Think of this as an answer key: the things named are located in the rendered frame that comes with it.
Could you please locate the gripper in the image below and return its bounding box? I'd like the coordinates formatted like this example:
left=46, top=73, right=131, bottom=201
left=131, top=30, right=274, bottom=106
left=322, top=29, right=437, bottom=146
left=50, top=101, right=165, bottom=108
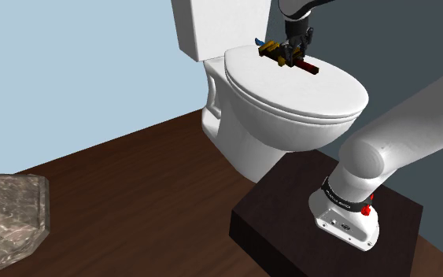
left=284, top=17, right=315, bottom=66

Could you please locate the yellow red black toy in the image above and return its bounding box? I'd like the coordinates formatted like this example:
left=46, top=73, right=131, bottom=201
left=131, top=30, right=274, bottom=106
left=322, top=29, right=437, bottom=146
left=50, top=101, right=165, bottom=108
left=258, top=39, right=320, bottom=76

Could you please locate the white toilet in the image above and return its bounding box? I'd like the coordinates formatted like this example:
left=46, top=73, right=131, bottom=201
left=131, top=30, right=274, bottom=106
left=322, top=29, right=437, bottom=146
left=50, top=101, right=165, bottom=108
left=170, top=0, right=370, bottom=184

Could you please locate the dark robot stand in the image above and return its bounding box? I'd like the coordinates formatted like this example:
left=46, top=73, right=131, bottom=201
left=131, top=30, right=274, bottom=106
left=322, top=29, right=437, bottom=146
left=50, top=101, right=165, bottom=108
left=229, top=148, right=424, bottom=277

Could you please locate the grey marble block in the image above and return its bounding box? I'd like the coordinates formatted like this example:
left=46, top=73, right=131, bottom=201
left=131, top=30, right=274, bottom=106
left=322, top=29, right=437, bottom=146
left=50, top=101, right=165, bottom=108
left=0, top=169, right=51, bottom=277

